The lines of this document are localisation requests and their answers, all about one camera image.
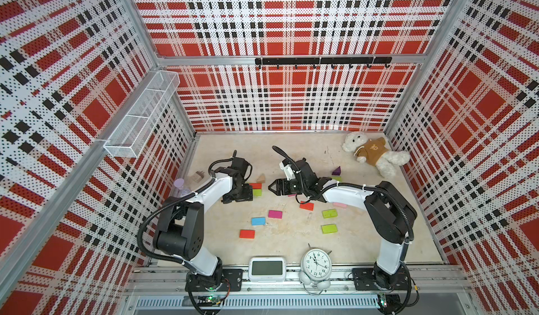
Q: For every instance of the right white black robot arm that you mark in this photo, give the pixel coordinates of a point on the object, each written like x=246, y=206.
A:
x=392, y=215

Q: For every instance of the red block front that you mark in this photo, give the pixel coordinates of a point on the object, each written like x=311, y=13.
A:
x=247, y=234

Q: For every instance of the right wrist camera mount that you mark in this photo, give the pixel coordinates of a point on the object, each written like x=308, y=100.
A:
x=288, y=171

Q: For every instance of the small brown white object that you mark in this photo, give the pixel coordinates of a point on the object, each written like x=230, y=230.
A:
x=198, y=176

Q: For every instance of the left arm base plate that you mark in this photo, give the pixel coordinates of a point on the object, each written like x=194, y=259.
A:
x=227, y=279

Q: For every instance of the black hook rail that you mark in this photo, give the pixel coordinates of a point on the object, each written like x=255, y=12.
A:
x=368, y=61

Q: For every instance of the light blue block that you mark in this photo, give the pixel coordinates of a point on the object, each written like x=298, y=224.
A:
x=259, y=221

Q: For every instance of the natural wood triangle block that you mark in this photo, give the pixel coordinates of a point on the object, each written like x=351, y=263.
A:
x=261, y=178

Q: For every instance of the magenta block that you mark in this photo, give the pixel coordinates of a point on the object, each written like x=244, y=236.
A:
x=275, y=214

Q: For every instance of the purple triangle block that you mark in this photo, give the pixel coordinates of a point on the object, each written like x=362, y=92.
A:
x=336, y=171

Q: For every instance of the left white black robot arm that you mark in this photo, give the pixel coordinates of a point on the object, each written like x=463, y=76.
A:
x=175, y=232

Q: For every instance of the white digital display device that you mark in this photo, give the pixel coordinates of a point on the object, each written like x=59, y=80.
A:
x=267, y=269

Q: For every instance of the white analog alarm clock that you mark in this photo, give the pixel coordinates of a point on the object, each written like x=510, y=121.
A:
x=315, y=271

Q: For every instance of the pink block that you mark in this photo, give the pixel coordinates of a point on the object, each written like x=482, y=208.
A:
x=339, y=205

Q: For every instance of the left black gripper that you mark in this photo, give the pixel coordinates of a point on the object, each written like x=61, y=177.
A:
x=247, y=195

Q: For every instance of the white wire mesh basket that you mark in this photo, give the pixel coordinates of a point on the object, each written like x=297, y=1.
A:
x=154, y=93

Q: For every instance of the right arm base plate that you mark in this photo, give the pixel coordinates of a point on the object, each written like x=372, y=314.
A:
x=366, y=280

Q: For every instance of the red block centre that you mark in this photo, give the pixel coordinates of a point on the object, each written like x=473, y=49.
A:
x=307, y=206

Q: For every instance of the white teddy bear brown shirt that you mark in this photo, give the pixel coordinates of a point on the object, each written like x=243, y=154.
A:
x=375, y=153

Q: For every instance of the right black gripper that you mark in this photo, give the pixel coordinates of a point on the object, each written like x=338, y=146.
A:
x=281, y=184

